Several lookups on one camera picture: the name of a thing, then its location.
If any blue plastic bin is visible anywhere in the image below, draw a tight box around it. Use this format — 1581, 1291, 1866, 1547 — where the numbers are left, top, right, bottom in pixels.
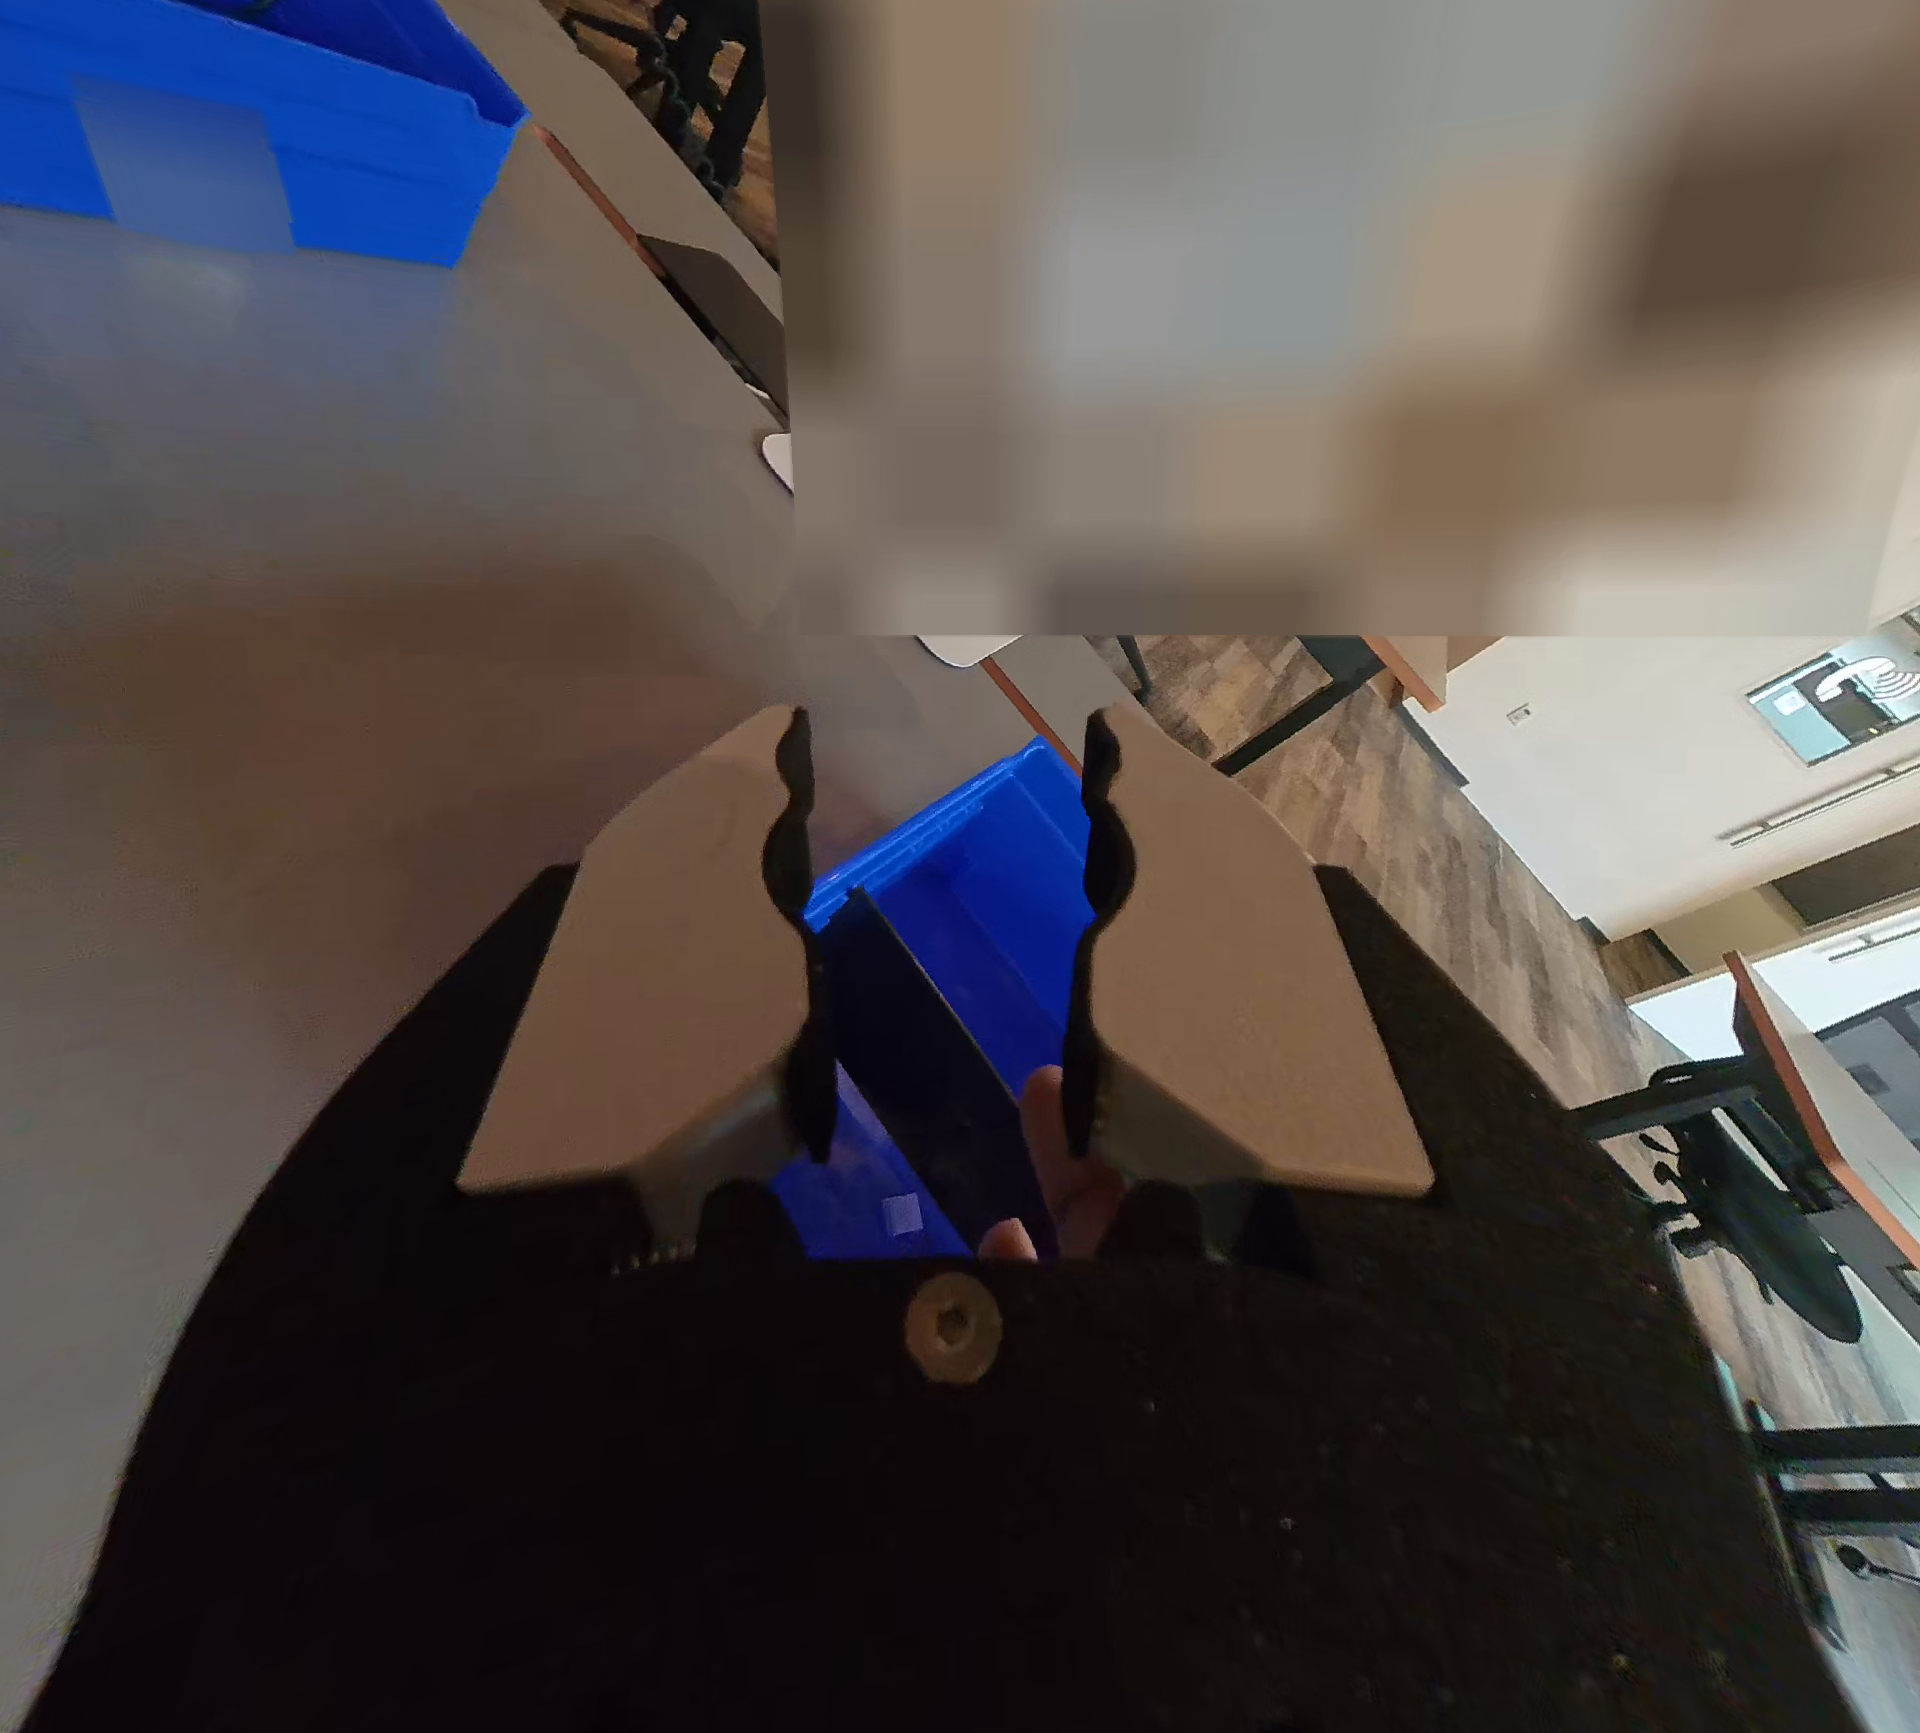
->
764, 734, 1097, 1262
0, 0, 529, 269

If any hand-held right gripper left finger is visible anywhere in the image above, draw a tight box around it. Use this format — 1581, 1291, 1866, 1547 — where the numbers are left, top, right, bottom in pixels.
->
454, 704, 838, 1262

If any office desk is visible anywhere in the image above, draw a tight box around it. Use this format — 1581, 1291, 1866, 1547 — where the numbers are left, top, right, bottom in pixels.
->
1625, 949, 1920, 1277

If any person's left hand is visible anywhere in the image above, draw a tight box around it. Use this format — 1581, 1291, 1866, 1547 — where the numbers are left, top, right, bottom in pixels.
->
977, 1063, 1127, 1265

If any black office chair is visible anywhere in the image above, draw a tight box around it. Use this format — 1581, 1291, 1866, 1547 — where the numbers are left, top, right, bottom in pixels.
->
569, 0, 770, 197
1581, 1054, 1869, 1348

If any black rectangular desk panel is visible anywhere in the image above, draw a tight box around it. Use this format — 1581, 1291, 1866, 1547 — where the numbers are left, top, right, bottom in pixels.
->
635, 232, 792, 415

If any glass panel with logo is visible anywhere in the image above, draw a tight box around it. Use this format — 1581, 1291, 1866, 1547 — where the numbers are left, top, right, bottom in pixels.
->
1746, 615, 1920, 766

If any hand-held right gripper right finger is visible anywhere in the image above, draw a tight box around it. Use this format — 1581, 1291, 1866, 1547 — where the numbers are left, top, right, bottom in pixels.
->
1062, 703, 1433, 1262

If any black desk leg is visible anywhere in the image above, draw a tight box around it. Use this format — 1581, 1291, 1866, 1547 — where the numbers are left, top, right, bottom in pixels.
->
1744, 1402, 1920, 1654

